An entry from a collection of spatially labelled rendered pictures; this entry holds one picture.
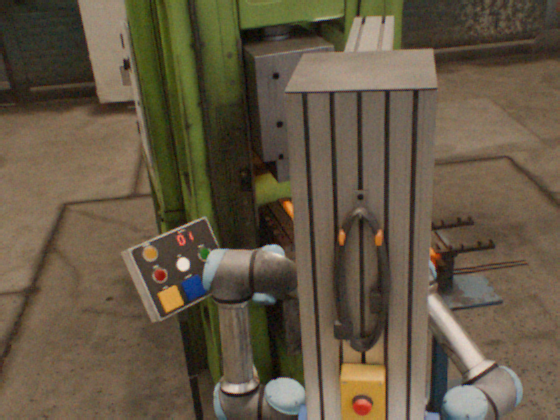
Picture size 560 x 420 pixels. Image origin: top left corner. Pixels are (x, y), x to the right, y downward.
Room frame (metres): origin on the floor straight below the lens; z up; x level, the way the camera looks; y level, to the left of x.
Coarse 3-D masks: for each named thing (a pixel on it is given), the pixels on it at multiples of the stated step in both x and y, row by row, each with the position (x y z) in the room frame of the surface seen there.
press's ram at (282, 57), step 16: (240, 32) 2.83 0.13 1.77; (304, 32) 2.75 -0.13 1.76; (256, 48) 2.55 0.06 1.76; (272, 48) 2.53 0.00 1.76; (288, 48) 2.51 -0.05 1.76; (304, 48) 2.50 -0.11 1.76; (320, 48) 2.50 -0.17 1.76; (256, 64) 2.44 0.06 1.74; (272, 64) 2.45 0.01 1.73; (288, 64) 2.47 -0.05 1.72; (256, 80) 2.44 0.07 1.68; (272, 80) 2.45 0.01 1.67; (288, 80) 2.47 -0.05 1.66; (256, 96) 2.45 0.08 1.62; (272, 96) 2.45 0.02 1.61; (256, 112) 2.48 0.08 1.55; (272, 112) 2.45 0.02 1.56; (256, 128) 2.50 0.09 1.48; (272, 128) 2.45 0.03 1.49; (256, 144) 2.53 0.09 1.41; (272, 144) 2.45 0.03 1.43; (272, 160) 2.44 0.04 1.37
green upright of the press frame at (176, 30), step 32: (160, 0) 2.87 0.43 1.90; (224, 0) 2.56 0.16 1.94; (192, 32) 2.52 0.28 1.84; (224, 32) 2.56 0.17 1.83; (192, 64) 2.52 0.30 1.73; (224, 64) 2.55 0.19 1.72; (192, 96) 2.51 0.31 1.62; (224, 96) 2.55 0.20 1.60; (192, 128) 2.51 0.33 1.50; (224, 128) 2.54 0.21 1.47; (192, 160) 2.51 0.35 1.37; (224, 160) 2.54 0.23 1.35; (192, 192) 2.56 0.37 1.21; (224, 192) 2.53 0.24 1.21; (224, 224) 2.53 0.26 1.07; (256, 224) 2.56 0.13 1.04; (256, 320) 2.55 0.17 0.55; (256, 352) 2.55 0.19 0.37
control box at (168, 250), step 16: (192, 224) 2.30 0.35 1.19; (208, 224) 2.33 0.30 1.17; (160, 240) 2.20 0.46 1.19; (176, 240) 2.23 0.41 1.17; (192, 240) 2.26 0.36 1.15; (208, 240) 2.29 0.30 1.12; (128, 256) 2.13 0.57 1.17; (144, 256) 2.14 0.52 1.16; (160, 256) 2.17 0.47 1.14; (176, 256) 2.19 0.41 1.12; (192, 256) 2.22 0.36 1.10; (144, 272) 2.10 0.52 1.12; (176, 272) 2.16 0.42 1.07; (192, 272) 2.18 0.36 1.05; (144, 288) 2.08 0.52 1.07; (160, 288) 2.09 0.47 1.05; (144, 304) 2.10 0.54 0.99; (160, 304) 2.06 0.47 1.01; (160, 320) 2.02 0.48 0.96
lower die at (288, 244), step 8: (264, 208) 2.83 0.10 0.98; (272, 208) 2.80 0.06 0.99; (280, 208) 2.79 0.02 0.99; (264, 216) 2.75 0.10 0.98; (272, 216) 2.74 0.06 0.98; (280, 216) 2.71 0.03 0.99; (288, 216) 2.70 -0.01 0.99; (280, 224) 2.64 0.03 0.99; (288, 224) 2.63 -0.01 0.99; (288, 232) 2.56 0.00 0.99; (280, 240) 2.51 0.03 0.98; (288, 240) 2.51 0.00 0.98; (288, 248) 2.45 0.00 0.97; (288, 256) 2.45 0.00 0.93
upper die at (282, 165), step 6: (258, 156) 2.73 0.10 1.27; (270, 162) 2.54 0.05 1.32; (276, 162) 2.45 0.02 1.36; (282, 162) 2.45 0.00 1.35; (288, 162) 2.46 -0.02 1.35; (270, 168) 2.55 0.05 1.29; (276, 168) 2.45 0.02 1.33; (282, 168) 2.45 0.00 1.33; (288, 168) 2.46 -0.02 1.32; (276, 174) 2.46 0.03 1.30; (282, 174) 2.45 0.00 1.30; (288, 174) 2.46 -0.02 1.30; (276, 180) 2.46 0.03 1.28; (282, 180) 2.45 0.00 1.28; (288, 180) 2.46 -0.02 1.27
